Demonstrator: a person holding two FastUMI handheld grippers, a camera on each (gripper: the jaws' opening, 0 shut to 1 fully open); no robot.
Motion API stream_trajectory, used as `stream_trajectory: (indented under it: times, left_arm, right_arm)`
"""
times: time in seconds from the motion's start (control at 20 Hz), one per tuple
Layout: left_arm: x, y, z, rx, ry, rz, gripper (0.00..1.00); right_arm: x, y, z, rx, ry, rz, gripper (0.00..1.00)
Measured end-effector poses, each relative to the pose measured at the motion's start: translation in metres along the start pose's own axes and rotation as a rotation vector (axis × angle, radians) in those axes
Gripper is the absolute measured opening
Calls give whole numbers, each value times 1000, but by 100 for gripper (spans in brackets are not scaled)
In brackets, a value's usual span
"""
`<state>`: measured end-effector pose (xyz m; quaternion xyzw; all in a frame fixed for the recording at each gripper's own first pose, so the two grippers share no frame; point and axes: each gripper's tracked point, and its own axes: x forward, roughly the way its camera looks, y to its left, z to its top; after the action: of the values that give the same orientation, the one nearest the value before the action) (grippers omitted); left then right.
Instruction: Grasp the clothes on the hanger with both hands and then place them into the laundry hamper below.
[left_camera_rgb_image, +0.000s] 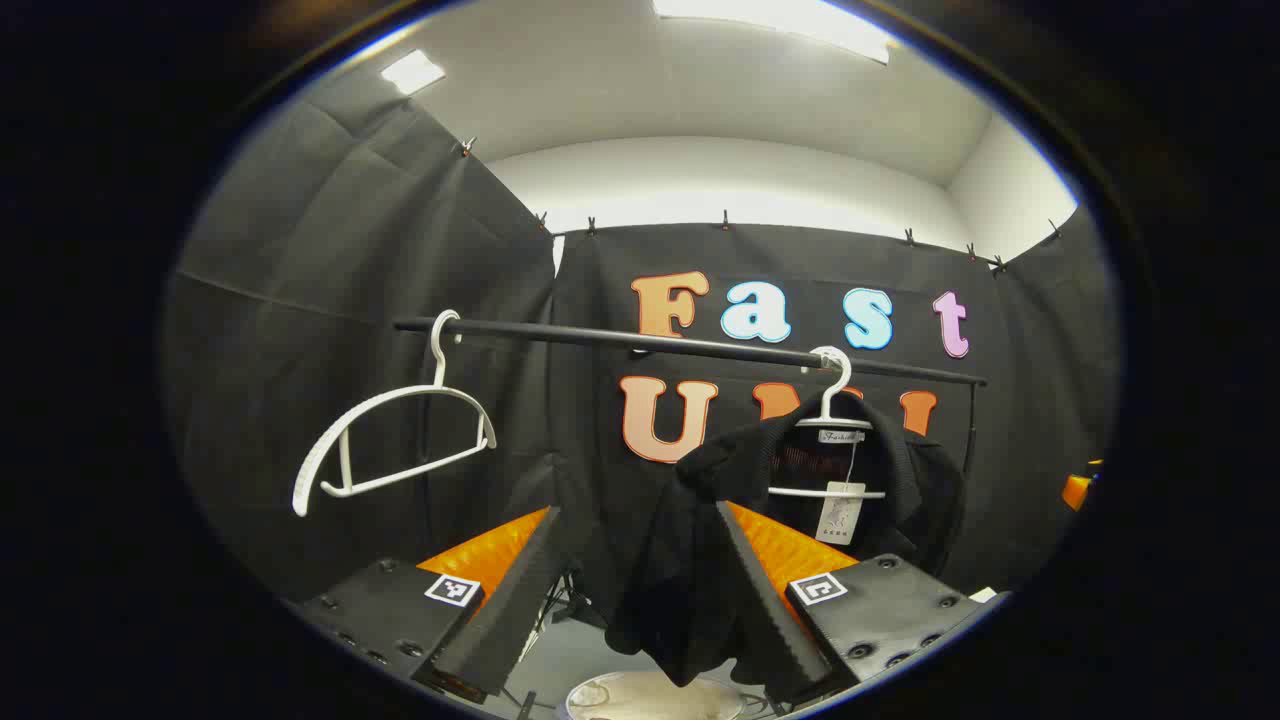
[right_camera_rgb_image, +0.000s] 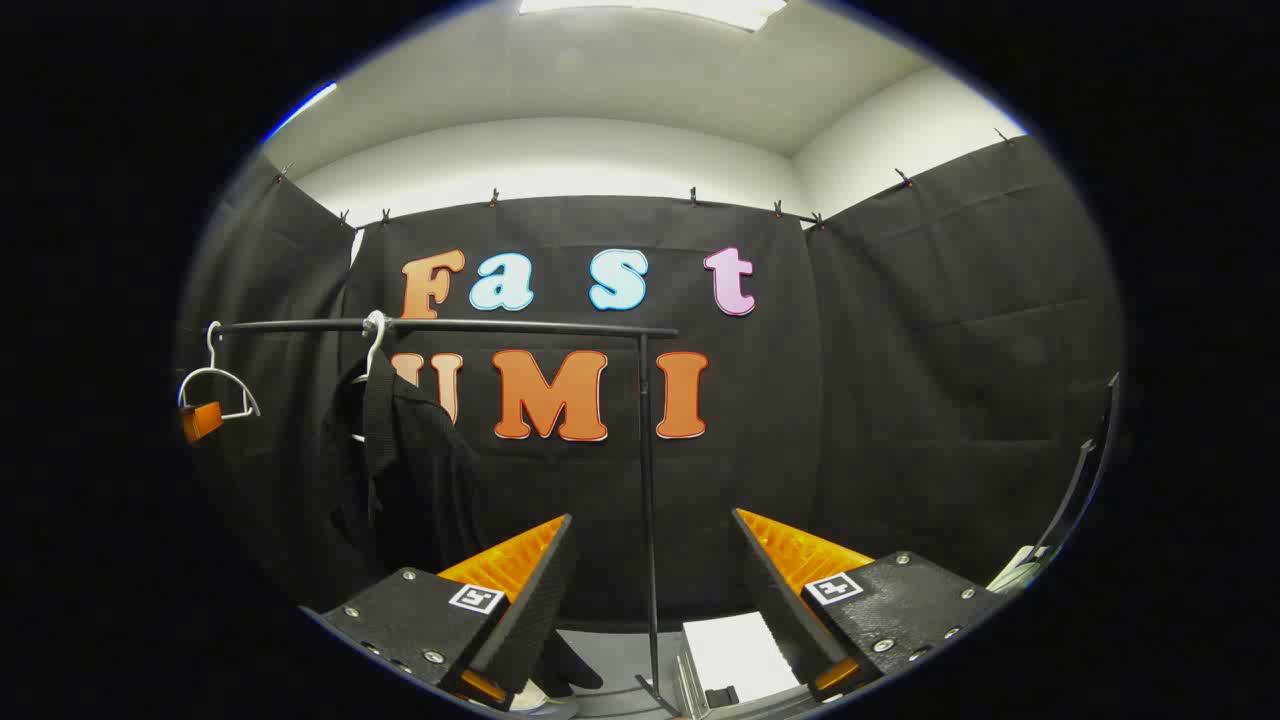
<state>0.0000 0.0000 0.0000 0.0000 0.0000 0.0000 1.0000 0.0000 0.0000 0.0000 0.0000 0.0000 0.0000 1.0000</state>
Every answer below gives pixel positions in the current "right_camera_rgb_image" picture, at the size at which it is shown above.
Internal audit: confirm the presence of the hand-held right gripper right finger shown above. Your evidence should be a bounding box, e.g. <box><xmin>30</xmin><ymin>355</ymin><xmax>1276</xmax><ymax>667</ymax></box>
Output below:
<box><xmin>732</xmin><ymin>507</ymin><xmax>1006</xmax><ymax>706</ymax></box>

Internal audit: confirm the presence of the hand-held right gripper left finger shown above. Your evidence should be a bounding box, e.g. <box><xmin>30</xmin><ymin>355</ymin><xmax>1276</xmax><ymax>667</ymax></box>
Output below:
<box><xmin>318</xmin><ymin>513</ymin><xmax>578</xmax><ymax>713</ymax></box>

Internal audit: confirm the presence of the black knit garment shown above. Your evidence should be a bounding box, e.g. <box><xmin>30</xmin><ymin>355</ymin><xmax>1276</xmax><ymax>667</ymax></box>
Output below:
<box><xmin>325</xmin><ymin>350</ymin><xmax>491</xmax><ymax>583</ymax></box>

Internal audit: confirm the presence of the white plastic hanger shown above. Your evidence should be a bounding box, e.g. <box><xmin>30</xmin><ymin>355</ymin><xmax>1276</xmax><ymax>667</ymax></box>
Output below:
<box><xmin>178</xmin><ymin>320</ymin><xmax>263</xmax><ymax>423</ymax></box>
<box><xmin>350</xmin><ymin>310</ymin><xmax>389</xmax><ymax>443</ymax></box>

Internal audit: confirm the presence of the black metal clothes rack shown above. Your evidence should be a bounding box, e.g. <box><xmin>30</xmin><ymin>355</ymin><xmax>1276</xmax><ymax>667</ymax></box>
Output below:
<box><xmin>205</xmin><ymin>316</ymin><xmax>691</xmax><ymax>719</ymax></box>

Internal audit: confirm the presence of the white floor board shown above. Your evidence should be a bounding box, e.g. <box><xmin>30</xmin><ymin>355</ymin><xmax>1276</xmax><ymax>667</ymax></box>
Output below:
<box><xmin>683</xmin><ymin>612</ymin><xmax>801</xmax><ymax>706</ymax></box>

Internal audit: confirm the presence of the dark floor object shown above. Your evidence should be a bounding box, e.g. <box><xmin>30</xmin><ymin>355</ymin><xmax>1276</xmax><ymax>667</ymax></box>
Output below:
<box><xmin>540</xmin><ymin>635</ymin><xmax>606</xmax><ymax>699</ymax></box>

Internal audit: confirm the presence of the ribbed metal panel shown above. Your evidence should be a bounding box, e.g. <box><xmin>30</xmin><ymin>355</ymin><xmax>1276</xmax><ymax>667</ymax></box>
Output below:
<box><xmin>672</xmin><ymin>630</ymin><xmax>713</xmax><ymax>719</ymax></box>

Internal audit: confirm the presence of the black stand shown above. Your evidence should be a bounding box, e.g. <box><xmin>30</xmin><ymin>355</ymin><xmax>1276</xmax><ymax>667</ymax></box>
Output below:
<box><xmin>985</xmin><ymin>372</ymin><xmax>1121</xmax><ymax>596</ymax></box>

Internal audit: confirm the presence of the black backdrop cloth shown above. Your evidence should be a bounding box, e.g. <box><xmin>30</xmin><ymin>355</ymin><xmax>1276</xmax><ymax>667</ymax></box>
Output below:
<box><xmin>175</xmin><ymin>135</ymin><xmax>1126</xmax><ymax>626</ymax></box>

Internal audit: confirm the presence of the ceiling light panel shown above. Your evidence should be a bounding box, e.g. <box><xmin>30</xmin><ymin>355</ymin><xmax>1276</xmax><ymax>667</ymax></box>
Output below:
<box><xmin>518</xmin><ymin>0</ymin><xmax>789</xmax><ymax>33</ymax></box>

